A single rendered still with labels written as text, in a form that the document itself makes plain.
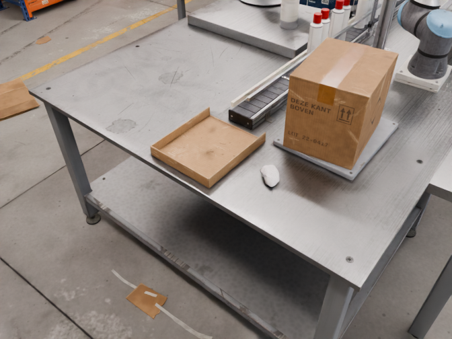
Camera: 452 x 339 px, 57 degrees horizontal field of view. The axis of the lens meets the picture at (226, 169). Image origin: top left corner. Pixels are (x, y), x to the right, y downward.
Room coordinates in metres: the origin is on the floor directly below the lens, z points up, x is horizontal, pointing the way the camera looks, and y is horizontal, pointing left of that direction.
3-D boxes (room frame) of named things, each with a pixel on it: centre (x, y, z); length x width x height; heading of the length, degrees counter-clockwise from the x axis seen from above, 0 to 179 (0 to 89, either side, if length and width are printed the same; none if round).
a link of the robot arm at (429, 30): (1.55, -0.84, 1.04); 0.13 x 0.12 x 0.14; 17
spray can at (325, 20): (1.67, -0.41, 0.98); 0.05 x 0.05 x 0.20
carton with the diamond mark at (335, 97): (1.16, -0.37, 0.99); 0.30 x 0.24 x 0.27; 148
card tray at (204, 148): (1.12, 0.06, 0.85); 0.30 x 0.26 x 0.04; 140
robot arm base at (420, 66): (1.55, -0.84, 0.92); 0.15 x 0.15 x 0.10
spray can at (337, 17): (1.77, -0.50, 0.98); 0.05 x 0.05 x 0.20
